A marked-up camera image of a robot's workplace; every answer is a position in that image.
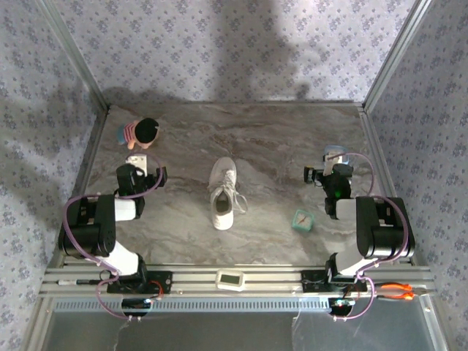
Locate white shoelace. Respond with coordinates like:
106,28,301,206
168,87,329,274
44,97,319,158
206,168,249,215

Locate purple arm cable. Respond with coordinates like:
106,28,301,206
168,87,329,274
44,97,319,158
334,153,416,322
62,155,166,322

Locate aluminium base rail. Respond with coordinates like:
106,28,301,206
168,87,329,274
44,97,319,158
38,265,436,298

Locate white sneaker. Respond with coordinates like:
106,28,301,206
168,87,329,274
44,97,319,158
208,156,238,231

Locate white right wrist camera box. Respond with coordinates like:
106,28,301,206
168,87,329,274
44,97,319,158
323,154,344,176

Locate grey metal panel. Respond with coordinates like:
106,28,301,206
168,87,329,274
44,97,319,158
43,310,445,351

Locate doll with black hair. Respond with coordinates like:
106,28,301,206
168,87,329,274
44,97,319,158
116,117,162,150

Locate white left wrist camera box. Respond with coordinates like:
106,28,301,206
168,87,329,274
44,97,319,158
126,154,149,176

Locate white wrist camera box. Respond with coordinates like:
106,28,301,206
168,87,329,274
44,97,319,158
323,154,344,176
126,154,149,176

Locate white digital timer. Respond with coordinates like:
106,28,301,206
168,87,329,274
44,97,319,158
214,269,245,293

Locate small teal square clock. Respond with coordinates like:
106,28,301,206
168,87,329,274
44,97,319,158
291,209,316,233

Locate grey slotted cable duct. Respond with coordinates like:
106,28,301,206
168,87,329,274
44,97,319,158
53,295,332,314

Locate aluminium frame post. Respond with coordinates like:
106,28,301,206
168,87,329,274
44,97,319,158
36,0,113,114
361,0,434,113

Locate orange handled pliers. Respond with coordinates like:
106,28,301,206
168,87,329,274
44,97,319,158
373,283,436,303

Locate small circuit board with LEDs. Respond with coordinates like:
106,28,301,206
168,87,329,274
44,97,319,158
328,298,356,312
121,298,153,312

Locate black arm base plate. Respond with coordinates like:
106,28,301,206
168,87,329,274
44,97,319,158
107,271,173,295
301,269,369,293

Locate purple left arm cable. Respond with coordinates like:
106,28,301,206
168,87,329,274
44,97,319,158
62,155,166,322

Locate light blue plastic box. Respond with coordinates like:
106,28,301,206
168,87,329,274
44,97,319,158
323,144,350,165

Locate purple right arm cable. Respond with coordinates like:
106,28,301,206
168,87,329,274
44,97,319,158
334,153,416,322

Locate aluminium side rail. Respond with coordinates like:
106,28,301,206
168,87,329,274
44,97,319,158
360,105,418,266
45,105,113,273

